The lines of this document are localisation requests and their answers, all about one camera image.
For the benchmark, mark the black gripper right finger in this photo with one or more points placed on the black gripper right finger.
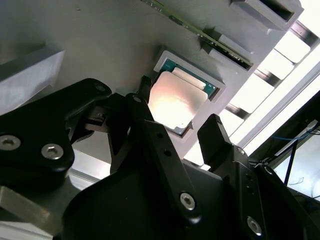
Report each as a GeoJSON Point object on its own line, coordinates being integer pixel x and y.
{"type": "Point", "coordinates": [215, 140]}

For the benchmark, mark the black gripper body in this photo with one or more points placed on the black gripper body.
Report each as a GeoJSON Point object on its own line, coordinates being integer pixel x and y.
{"type": "Point", "coordinates": [125, 212]}

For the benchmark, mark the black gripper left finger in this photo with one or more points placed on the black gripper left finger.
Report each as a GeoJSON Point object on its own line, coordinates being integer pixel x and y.
{"type": "Point", "coordinates": [37, 130]}

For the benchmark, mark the silver CPU chip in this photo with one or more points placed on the silver CPU chip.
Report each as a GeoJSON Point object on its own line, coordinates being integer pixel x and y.
{"type": "Point", "coordinates": [175, 100]}

